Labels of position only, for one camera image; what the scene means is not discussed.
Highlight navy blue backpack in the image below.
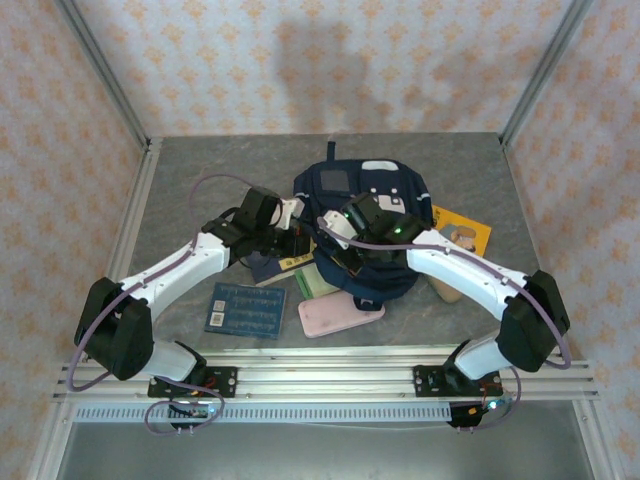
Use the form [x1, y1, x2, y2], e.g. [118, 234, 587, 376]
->
[292, 142, 434, 314]

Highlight navy notebook with yellow label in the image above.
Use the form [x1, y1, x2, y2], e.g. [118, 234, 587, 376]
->
[247, 249, 316, 287]

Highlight green notepad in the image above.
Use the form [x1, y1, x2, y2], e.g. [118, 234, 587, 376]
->
[293, 262, 346, 301]

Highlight yellow cartoon book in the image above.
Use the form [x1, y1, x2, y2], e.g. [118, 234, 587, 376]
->
[429, 203, 493, 259]

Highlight blue book with QR codes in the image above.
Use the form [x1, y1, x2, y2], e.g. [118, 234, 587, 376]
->
[203, 282, 287, 341]

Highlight brown glasses case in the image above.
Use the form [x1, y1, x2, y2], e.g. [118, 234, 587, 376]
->
[424, 272, 464, 304]

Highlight pink pencil case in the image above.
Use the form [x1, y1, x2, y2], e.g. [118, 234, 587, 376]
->
[297, 289, 386, 340]

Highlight small circuit board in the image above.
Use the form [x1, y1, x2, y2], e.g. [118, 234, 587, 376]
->
[447, 394, 514, 432]
[167, 399, 221, 431]

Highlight grey metal sheet panel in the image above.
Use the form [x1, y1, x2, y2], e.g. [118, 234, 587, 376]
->
[54, 422, 596, 480]

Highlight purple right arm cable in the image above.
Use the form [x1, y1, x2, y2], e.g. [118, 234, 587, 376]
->
[317, 217, 574, 432]

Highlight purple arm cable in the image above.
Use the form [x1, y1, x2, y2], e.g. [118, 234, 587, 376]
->
[317, 217, 574, 432]
[67, 172, 259, 436]

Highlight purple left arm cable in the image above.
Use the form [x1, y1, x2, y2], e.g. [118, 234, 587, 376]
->
[67, 172, 259, 436]

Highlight aluminium side rail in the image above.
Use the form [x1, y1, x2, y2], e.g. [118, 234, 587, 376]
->
[79, 138, 164, 361]

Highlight aluminium frame rail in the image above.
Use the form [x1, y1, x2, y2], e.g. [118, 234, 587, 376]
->
[52, 344, 601, 402]

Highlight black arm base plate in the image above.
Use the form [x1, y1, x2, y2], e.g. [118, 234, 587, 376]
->
[148, 366, 239, 400]
[413, 364, 501, 400]

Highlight aluminium corner post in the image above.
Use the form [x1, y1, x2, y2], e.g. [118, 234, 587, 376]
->
[54, 0, 151, 151]
[499, 0, 594, 146]

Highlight slotted grey cable duct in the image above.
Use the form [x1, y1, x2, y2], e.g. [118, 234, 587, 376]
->
[74, 403, 454, 425]

